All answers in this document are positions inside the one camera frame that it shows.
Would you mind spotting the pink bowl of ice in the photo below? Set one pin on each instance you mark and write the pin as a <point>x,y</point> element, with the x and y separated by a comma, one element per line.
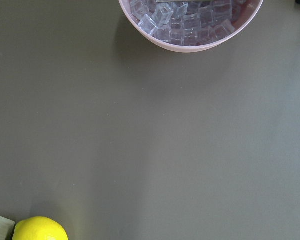
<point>248,13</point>

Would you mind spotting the yellow lemon near board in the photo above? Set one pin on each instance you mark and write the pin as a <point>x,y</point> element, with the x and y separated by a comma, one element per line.
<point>39,228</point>

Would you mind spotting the wooden cutting board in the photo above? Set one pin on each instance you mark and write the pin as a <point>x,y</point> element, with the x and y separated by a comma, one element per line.
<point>6,228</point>

